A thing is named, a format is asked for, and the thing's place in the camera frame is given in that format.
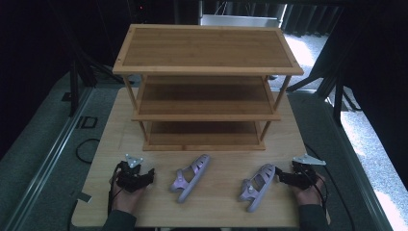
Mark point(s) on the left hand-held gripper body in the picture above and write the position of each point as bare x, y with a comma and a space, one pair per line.
130, 179

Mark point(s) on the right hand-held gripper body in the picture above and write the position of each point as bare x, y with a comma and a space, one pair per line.
300, 178

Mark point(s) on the purple sandal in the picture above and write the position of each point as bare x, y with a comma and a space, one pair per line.
189, 178
258, 187

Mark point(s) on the wooden shoe rack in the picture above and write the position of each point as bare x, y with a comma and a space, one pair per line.
207, 48

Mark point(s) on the person's right hand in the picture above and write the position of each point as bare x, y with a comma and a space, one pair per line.
309, 195

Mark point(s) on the person's left hand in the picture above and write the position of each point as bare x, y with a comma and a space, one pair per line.
125, 200

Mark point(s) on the grey tape piece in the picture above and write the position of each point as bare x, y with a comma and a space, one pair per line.
84, 197

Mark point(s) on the black metal stand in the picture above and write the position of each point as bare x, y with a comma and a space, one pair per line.
336, 99
74, 93

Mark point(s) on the dark curtain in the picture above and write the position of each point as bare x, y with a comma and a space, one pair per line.
308, 19

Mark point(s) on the silver metal box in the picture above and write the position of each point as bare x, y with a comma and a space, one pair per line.
239, 20

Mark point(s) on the aluminium floor rail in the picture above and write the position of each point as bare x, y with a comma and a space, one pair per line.
359, 166
48, 160

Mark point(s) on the black floor bracket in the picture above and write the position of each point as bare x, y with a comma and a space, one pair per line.
87, 122

